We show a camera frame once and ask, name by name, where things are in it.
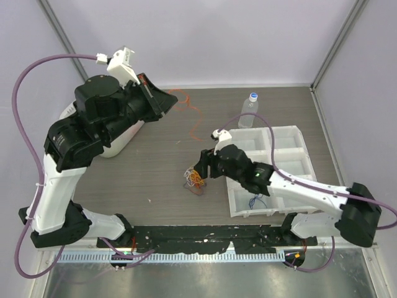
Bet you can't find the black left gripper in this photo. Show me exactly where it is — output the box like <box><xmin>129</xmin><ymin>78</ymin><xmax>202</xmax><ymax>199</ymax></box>
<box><xmin>102</xmin><ymin>73</ymin><xmax>179</xmax><ymax>143</ymax></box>

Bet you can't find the colourful wire bundle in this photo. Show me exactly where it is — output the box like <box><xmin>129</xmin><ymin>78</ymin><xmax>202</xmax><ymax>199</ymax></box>
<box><xmin>183</xmin><ymin>166</ymin><xmax>207</xmax><ymax>197</ymax></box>

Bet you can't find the blue wire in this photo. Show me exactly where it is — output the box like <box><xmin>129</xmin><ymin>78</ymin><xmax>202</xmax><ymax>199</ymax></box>
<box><xmin>248</xmin><ymin>192</ymin><xmax>269</xmax><ymax>210</ymax></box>

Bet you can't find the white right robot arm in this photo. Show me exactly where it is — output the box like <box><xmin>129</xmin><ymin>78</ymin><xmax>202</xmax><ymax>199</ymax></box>
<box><xmin>194</xmin><ymin>145</ymin><xmax>381</xmax><ymax>248</ymax></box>

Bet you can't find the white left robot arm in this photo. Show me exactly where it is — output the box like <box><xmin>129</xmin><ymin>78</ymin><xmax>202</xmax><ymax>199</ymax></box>
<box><xmin>30</xmin><ymin>73</ymin><xmax>178</xmax><ymax>248</ymax></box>

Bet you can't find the white plastic fruit basket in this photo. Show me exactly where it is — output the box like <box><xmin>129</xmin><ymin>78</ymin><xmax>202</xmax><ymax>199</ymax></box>
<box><xmin>59</xmin><ymin>103</ymin><xmax>144</xmax><ymax>158</ymax></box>

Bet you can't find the clear plastic water bottle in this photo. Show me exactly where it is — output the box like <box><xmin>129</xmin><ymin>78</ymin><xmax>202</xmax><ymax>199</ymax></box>
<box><xmin>238</xmin><ymin>93</ymin><xmax>259</xmax><ymax>129</ymax></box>

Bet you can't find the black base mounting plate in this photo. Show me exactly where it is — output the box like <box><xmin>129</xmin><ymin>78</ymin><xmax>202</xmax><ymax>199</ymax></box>
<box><xmin>110</xmin><ymin>225</ymin><xmax>318</xmax><ymax>255</ymax></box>

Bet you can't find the white compartment tray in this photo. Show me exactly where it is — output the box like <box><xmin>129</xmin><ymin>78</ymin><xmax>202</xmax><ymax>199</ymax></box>
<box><xmin>226</xmin><ymin>125</ymin><xmax>317</xmax><ymax>218</ymax></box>

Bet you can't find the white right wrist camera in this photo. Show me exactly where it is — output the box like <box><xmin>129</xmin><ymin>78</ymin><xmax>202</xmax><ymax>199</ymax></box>
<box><xmin>211</xmin><ymin>129</ymin><xmax>232</xmax><ymax>155</ymax></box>

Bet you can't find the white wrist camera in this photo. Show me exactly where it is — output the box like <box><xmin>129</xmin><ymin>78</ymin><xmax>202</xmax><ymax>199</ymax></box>
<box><xmin>211</xmin><ymin>129</ymin><xmax>232</xmax><ymax>155</ymax></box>
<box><xmin>96</xmin><ymin>47</ymin><xmax>140</xmax><ymax>88</ymax></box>

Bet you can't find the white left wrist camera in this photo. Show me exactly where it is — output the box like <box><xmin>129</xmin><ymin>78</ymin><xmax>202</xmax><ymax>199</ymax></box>
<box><xmin>96</xmin><ymin>47</ymin><xmax>140</xmax><ymax>88</ymax></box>

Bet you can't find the purple robot cable left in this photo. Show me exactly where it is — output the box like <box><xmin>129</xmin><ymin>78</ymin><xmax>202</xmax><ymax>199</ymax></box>
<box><xmin>11</xmin><ymin>53</ymin><xmax>159</xmax><ymax>278</ymax></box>

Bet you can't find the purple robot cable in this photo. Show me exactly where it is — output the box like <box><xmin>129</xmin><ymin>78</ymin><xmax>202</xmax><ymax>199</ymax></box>
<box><xmin>11</xmin><ymin>53</ymin><xmax>159</xmax><ymax>278</ymax></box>
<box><xmin>216</xmin><ymin>112</ymin><xmax>397</xmax><ymax>274</ymax></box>

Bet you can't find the white slotted cable duct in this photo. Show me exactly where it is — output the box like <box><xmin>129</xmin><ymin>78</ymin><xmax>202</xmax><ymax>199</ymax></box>
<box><xmin>58</xmin><ymin>250</ymin><xmax>285</xmax><ymax>264</ymax></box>

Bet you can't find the purple robot cable right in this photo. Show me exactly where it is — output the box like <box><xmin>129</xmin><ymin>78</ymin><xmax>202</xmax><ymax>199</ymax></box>
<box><xmin>216</xmin><ymin>112</ymin><xmax>397</xmax><ymax>274</ymax></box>

